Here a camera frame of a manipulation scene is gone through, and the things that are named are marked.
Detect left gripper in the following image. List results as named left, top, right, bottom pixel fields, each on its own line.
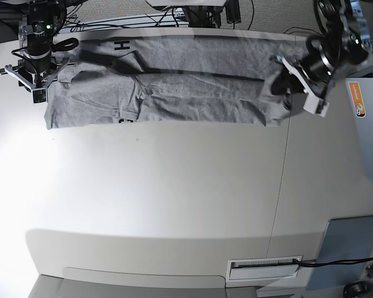
left=270, top=37, right=338, bottom=111

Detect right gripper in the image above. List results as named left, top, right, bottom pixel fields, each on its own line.
left=0, top=40, right=71, bottom=93

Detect grey T-shirt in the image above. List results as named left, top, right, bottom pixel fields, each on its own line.
left=44, top=35, right=306, bottom=129

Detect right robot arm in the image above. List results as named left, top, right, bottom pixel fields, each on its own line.
left=0, top=1, right=78, bottom=103

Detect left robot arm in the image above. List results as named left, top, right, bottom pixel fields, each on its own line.
left=270, top=1, right=373, bottom=114

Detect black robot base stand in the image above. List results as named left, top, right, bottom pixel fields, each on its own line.
left=146, top=1, right=242, bottom=30

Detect blue laptop with stickers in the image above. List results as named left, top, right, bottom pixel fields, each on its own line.
left=346, top=78, right=373, bottom=179

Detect open silver laptop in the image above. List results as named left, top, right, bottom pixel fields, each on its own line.
left=344, top=46, right=373, bottom=79

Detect blue-grey tablet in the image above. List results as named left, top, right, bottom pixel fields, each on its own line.
left=306, top=215, right=373, bottom=291

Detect black device bottom right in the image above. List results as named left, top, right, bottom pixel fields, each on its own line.
left=343, top=281, right=373, bottom=298

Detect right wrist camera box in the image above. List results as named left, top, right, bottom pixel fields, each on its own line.
left=31, top=88, right=47, bottom=104

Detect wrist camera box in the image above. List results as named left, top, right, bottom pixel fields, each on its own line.
left=31, top=88, right=47, bottom=104
left=303, top=94, right=329, bottom=117

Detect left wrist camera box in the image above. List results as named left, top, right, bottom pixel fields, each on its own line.
left=303, top=94, right=329, bottom=117

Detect black cable on table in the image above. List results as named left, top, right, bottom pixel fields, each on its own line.
left=292, top=255, right=373, bottom=268

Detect white cable grommet tray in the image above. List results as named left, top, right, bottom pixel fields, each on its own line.
left=226, top=256, right=302, bottom=282

